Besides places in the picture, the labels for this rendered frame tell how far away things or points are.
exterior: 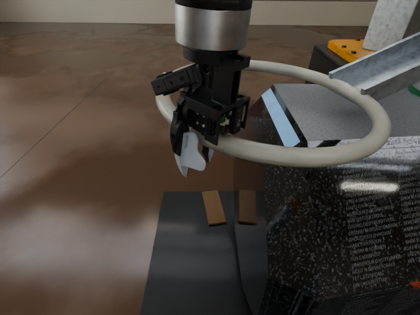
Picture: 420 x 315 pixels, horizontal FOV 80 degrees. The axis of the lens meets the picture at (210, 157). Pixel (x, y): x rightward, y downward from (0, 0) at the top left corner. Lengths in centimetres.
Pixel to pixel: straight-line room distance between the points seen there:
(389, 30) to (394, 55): 81
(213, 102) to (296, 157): 14
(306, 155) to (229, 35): 20
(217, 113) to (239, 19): 11
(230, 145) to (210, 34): 16
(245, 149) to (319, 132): 31
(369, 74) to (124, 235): 129
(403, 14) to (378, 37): 14
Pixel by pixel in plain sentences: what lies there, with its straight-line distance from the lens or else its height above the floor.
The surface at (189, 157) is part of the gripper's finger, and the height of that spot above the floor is 92.
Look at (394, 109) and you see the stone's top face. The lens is 87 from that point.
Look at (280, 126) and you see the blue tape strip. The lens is 71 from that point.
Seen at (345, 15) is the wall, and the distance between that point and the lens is 728.
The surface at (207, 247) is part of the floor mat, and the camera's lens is 136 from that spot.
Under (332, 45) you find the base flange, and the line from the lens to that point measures 181.
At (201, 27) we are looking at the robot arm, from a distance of 31.
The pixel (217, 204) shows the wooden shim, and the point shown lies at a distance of 152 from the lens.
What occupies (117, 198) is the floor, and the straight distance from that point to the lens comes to 169.
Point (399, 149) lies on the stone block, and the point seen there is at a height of 82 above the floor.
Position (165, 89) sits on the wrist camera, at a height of 101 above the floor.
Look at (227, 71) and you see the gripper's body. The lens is 32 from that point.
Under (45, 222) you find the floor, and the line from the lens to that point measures 174.
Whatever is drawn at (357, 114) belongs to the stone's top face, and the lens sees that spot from 79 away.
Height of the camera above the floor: 116
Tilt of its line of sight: 38 degrees down
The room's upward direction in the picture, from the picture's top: straight up
